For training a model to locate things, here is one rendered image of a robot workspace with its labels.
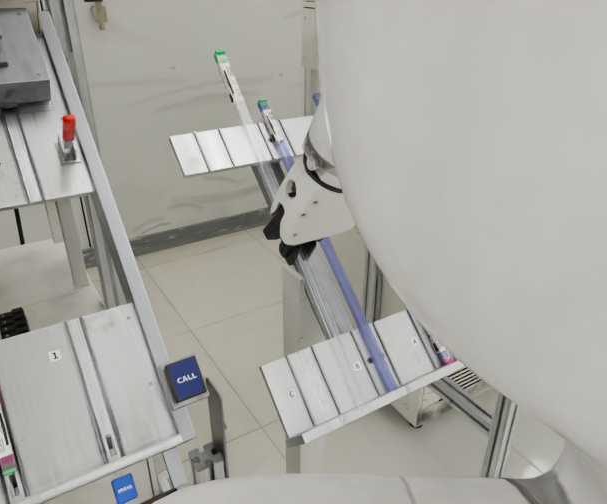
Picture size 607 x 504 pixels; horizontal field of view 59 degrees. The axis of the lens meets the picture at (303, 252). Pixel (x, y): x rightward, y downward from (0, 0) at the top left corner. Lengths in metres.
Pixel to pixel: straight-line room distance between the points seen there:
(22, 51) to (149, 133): 1.77
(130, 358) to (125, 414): 0.07
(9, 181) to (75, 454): 0.38
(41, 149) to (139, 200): 1.85
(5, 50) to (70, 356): 0.44
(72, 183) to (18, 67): 0.18
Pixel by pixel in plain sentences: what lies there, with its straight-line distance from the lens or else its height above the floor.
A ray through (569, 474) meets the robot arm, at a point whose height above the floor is 1.13.
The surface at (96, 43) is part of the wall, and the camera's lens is 2.54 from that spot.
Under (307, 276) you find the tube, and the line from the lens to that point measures 0.67.
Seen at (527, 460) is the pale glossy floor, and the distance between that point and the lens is 1.80.
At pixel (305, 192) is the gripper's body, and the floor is 1.06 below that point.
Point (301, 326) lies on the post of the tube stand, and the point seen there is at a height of 0.72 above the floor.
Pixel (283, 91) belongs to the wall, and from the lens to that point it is 2.90.
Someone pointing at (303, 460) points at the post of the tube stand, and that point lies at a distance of 1.14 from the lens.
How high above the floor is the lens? 1.26
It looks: 27 degrees down
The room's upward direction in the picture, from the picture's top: straight up
